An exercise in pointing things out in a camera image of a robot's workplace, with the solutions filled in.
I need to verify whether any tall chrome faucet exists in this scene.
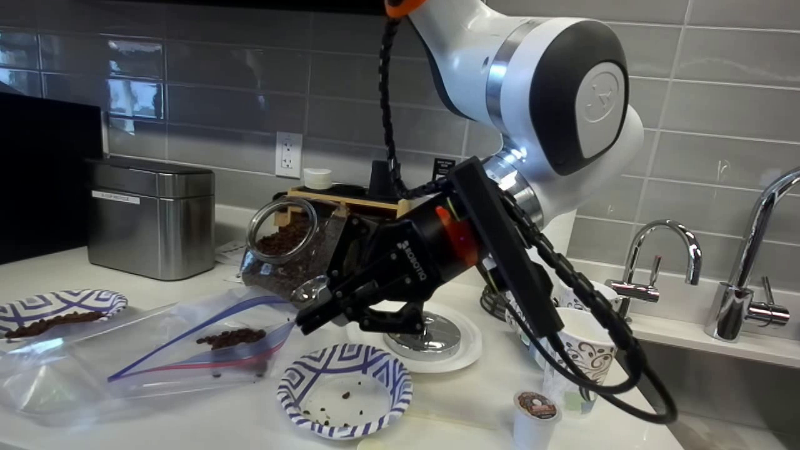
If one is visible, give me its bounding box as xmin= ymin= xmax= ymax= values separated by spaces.
xmin=705 ymin=162 xmax=800 ymax=343

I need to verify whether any white bowl with metal cup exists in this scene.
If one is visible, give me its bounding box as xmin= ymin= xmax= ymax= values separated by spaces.
xmin=378 ymin=303 xmax=487 ymax=374

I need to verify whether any stainless steel lidded bin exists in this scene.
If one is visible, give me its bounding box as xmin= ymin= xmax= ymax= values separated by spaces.
xmin=82 ymin=154 xmax=218 ymax=286

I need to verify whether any patterned paper cup standing upright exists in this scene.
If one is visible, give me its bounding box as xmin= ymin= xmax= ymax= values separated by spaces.
xmin=552 ymin=306 xmax=625 ymax=387

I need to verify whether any dark kitchen sink basin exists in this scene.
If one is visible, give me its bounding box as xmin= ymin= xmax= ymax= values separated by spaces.
xmin=638 ymin=333 xmax=800 ymax=450

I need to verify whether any white coffee pod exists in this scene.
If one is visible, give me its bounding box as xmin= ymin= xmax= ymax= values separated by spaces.
xmin=508 ymin=387 xmax=562 ymax=450

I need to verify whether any clear zip bag with beans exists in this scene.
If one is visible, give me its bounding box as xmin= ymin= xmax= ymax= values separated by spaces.
xmin=0 ymin=286 xmax=306 ymax=419

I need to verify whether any chrome arched faucet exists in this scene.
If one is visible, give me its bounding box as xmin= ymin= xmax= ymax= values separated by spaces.
xmin=606 ymin=217 xmax=705 ymax=306

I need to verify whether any glass jar of coffee beans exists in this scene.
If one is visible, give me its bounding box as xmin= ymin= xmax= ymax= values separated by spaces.
xmin=238 ymin=192 xmax=355 ymax=306

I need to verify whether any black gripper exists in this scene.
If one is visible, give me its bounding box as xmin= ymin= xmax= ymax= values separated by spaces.
xmin=293 ymin=196 xmax=487 ymax=338

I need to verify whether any white wall power outlet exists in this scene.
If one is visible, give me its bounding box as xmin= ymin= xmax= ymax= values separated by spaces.
xmin=273 ymin=129 xmax=306 ymax=181

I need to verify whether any bean-filled blue patterned paper bowl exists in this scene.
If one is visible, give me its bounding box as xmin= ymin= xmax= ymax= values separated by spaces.
xmin=0 ymin=288 xmax=130 ymax=339

